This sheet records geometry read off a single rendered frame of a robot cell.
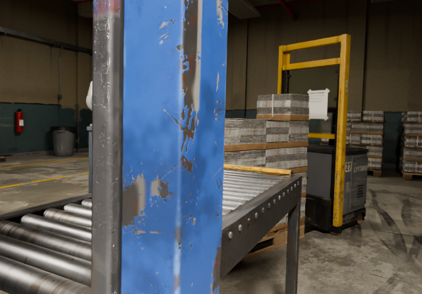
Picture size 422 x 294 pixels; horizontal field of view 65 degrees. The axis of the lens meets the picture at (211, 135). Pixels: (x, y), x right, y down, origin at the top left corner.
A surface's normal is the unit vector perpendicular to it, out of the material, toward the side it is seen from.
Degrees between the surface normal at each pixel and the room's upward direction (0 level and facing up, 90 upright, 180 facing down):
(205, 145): 90
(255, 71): 90
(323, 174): 90
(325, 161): 90
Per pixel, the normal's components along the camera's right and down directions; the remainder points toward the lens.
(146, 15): -0.45, 0.04
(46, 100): 0.89, 0.04
